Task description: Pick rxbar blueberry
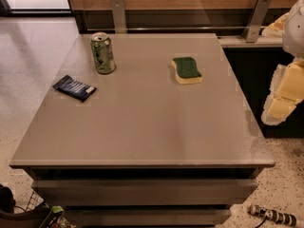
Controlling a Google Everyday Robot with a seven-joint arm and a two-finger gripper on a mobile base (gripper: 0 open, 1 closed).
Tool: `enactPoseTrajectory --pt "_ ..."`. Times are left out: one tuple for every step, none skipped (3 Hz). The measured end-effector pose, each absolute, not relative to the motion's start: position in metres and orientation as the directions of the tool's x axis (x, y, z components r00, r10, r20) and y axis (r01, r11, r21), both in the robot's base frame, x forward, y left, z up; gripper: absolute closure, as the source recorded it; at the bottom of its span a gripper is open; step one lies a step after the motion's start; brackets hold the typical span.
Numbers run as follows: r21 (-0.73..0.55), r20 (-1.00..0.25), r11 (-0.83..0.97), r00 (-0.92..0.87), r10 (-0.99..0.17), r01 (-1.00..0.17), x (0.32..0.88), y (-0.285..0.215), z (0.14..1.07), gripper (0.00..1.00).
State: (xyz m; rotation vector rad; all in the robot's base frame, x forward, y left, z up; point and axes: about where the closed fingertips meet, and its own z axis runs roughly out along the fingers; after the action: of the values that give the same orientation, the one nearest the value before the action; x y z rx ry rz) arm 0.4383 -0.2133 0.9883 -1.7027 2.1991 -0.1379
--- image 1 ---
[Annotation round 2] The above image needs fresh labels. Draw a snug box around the metal wall bracket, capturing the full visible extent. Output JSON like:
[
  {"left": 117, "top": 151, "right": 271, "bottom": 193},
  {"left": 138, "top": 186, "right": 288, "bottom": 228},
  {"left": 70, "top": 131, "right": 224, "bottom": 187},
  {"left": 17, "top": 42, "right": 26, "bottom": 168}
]
[
  {"left": 110, "top": 0, "right": 127, "bottom": 33},
  {"left": 243, "top": 0, "right": 272, "bottom": 43}
]

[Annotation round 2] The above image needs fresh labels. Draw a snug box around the black and white striped tool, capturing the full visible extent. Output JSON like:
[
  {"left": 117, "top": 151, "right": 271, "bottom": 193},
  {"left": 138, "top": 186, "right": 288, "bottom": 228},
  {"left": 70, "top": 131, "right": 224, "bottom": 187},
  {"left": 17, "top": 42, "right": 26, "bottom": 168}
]
[{"left": 247, "top": 204, "right": 304, "bottom": 228}]

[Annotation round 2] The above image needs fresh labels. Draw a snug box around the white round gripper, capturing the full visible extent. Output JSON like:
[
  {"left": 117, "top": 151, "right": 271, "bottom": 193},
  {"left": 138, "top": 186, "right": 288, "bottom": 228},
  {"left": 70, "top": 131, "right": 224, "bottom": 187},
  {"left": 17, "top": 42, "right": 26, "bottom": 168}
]
[{"left": 261, "top": 0, "right": 304, "bottom": 125}]

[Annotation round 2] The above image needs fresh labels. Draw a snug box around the left metal wall bracket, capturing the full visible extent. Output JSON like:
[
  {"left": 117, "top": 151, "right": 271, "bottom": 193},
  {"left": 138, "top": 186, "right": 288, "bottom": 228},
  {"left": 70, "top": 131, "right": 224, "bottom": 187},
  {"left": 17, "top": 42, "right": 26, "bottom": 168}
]
[{"left": 110, "top": 0, "right": 127, "bottom": 33}]

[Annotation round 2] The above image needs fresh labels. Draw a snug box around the green and yellow sponge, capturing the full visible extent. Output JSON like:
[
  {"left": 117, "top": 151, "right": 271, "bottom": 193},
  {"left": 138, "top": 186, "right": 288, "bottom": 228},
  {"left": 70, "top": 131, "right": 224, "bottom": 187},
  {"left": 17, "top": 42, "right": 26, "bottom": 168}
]
[{"left": 171, "top": 57, "right": 202, "bottom": 85}]

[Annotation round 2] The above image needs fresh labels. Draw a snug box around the right metal wall bracket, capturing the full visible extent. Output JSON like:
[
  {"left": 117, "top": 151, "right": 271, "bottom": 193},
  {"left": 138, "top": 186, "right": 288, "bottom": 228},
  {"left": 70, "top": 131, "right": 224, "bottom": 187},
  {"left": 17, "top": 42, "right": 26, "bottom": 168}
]
[{"left": 243, "top": 0, "right": 272, "bottom": 43}]

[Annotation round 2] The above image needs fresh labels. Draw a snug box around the green soda can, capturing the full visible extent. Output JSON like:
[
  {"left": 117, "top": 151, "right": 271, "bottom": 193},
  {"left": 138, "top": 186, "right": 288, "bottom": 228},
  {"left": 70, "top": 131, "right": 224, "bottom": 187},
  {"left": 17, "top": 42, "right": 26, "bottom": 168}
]
[{"left": 90, "top": 32, "right": 116, "bottom": 74}]

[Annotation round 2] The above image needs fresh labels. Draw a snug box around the dark blue rxbar wrapper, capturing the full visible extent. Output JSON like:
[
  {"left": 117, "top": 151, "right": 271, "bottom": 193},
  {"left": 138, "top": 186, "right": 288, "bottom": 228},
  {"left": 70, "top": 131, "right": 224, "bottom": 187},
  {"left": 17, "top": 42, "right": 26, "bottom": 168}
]
[{"left": 52, "top": 75, "right": 97, "bottom": 102}]

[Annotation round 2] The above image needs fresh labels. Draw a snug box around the grey drawer cabinet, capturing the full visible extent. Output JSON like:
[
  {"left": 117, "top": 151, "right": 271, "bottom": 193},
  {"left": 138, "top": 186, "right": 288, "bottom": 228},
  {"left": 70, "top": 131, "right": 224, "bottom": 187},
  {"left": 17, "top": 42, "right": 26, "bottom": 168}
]
[{"left": 10, "top": 34, "right": 275, "bottom": 228}]

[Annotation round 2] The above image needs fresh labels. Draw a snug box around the dark bin with items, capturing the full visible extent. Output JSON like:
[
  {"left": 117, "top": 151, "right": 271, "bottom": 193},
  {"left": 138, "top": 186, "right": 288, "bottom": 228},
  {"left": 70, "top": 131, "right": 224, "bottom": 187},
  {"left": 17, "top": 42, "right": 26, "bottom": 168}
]
[{"left": 0, "top": 185, "right": 77, "bottom": 228}]

